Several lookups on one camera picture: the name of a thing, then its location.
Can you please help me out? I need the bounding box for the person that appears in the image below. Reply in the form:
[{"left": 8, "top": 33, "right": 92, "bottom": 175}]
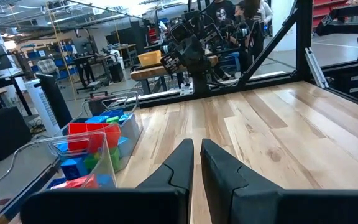
[
  {"left": 234, "top": 0, "right": 275, "bottom": 74},
  {"left": 205, "top": 0, "right": 237, "bottom": 35}
]

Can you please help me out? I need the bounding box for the red storage shelf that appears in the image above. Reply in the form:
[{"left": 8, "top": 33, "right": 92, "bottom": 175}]
[{"left": 312, "top": 0, "right": 351, "bottom": 29}]

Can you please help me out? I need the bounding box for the black cube box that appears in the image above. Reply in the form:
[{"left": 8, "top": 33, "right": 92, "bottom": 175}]
[{"left": 0, "top": 105, "right": 33, "bottom": 162}]

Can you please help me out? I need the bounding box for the black aluminium table frame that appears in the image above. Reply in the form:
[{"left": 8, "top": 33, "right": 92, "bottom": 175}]
[{"left": 0, "top": 0, "right": 358, "bottom": 224}]

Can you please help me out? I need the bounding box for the silver mounting plate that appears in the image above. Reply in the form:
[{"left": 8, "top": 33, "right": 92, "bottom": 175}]
[{"left": 180, "top": 82, "right": 195, "bottom": 97}]

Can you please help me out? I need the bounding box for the yellow cable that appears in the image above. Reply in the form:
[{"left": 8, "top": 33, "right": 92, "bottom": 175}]
[{"left": 46, "top": 6, "right": 78, "bottom": 102}]

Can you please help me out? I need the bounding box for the blue bin shelf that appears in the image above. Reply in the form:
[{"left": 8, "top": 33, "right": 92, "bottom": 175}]
[{"left": 26, "top": 43, "right": 75, "bottom": 79}]

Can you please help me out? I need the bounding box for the large light blue block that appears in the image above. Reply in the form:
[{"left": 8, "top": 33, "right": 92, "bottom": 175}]
[{"left": 118, "top": 113, "right": 136, "bottom": 127}]

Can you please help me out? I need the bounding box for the yellow storage bin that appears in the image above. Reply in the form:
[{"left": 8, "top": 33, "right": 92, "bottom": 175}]
[{"left": 137, "top": 49, "right": 163, "bottom": 67}]

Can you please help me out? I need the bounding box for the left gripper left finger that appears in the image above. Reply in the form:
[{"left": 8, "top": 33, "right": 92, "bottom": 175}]
[{"left": 19, "top": 138, "right": 195, "bottom": 224}]

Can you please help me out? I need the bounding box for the small blue square block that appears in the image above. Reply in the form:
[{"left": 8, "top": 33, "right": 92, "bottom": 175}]
[
  {"left": 96, "top": 174, "right": 115, "bottom": 188},
  {"left": 56, "top": 141, "right": 71, "bottom": 153},
  {"left": 60, "top": 157, "right": 89, "bottom": 181},
  {"left": 45, "top": 177, "right": 68, "bottom": 190}
]

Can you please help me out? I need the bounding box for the long light blue block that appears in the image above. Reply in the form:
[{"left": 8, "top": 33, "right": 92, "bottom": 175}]
[{"left": 85, "top": 115, "right": 109, "bottom": 124}]

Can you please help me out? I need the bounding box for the white cylindrical tower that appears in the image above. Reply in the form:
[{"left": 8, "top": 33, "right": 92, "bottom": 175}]
[{"left": 24, "top": 78, "right": 62, "bottom": 138}]

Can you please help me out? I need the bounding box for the wooden workbench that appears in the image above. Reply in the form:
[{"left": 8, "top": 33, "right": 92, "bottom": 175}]
[{"left": 129, "top": 55, "right": 219, "bottom": 96}]

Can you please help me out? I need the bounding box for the red eight-stud block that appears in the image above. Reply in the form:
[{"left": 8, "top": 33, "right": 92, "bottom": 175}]
[{"left": 50, "top": 174, "right": 99, "bottom": 190}]

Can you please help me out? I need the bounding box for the small green square block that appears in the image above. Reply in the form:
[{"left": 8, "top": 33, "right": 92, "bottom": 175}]
[{"left": 83, "top": 154, "right": 101, "bottom": 170}]

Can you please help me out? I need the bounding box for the silver frame bracket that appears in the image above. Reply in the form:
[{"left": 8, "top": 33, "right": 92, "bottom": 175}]
[{"left": 304, "top": 46, "right": 329, "bottom": 90}]

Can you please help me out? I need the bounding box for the black stand pole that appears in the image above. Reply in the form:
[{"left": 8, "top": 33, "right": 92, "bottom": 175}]
[{"left": 35, "top": 72, "right": 74, "bottom": 129}]

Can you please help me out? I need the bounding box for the clear plastic bin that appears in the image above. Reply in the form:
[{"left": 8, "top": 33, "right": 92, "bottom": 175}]
[
  {"left": 81, "top": 91, "right": 145, "bottom": 172},
  {"left": 9, "top": 130, "right": 118, "bottom": 191}
]

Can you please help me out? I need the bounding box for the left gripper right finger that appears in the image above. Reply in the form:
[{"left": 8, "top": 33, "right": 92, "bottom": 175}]
[{"left": 200, "top": 138, "right": 358, "bottom": 224}]

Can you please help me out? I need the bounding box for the black waste bin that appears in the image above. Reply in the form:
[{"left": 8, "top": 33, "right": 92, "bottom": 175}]
[{"left": 108, "top": 60, "right": 124, "bottom": 83}]

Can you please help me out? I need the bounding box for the large red block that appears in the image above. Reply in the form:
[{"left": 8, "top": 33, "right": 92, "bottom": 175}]
[{"left": 68, "top": 122, "right": 122, "bottom": 154}]

